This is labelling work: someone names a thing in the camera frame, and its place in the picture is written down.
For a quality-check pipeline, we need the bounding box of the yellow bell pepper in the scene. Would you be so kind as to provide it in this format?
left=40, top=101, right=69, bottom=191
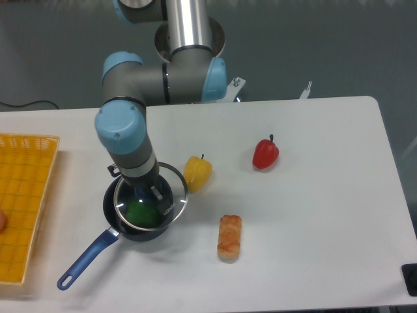
left=183, top=154, right=212, bottom=192

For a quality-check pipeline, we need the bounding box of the black device table corner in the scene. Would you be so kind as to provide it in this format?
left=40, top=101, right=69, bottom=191
left=401, top=263, right=417, bottom=297

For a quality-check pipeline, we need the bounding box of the red bell pepper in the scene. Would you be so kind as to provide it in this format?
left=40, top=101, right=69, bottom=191
left=252, top=134, right=280, bottom=170

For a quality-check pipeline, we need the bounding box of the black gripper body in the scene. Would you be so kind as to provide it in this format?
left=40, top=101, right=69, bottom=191
left=108, top=162, right=160, bottom=188

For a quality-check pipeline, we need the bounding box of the dark pot blue handle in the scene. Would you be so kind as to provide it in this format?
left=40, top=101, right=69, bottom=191
left=57, top=177, right=167, bottom=291

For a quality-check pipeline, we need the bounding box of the orange round food item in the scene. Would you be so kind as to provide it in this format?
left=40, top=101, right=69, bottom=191
left=0, top=209, right=7, bottom=231

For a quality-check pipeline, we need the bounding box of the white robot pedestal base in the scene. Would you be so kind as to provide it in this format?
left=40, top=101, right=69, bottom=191
left=154, top=16, right=313, bottom=104

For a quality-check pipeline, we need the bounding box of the glass pot lid blue knob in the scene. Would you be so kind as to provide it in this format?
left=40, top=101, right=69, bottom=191
left=113, top=162, right=188, bottom=231

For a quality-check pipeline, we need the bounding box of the yellow wicker basket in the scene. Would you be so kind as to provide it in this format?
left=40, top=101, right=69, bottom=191
left=1, top=133, right=60, bottom=286

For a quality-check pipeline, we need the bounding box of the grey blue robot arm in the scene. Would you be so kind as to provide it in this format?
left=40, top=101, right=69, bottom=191
left=94, top=1, right=228, bottom=188

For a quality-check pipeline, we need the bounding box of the green bell pepper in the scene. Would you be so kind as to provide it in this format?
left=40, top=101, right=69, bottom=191
left=125, top=201, right=162, bottom=228

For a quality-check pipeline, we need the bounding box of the braided bread loaf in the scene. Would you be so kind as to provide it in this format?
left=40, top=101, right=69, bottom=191
left=217, top=215, right=242, bottom=261

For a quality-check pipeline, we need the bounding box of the black floor cable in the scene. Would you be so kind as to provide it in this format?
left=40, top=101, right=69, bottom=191
left=0, top=100, right=60, bottom=110

